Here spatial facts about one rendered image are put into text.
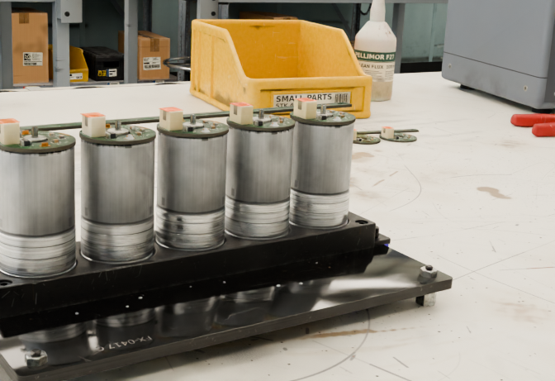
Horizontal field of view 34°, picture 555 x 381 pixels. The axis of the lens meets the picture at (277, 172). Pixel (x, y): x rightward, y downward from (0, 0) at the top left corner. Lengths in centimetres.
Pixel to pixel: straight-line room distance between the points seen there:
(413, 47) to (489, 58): 534
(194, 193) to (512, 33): 48
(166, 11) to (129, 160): 483
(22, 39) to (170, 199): 411
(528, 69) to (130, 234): 49
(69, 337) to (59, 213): 4
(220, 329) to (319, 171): 8
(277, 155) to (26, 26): 410
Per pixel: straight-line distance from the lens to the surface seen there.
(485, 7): 79
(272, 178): 32
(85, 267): 30
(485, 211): 46
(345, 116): 34
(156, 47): 461
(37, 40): 443
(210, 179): 31
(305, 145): 34
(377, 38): 73
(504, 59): 76
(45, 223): 29
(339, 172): 34
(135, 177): 30
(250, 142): 32
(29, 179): 28
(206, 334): 28
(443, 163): 55
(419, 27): 613
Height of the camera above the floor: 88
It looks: 15 degrees down
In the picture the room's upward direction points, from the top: 3 degrees clockwise
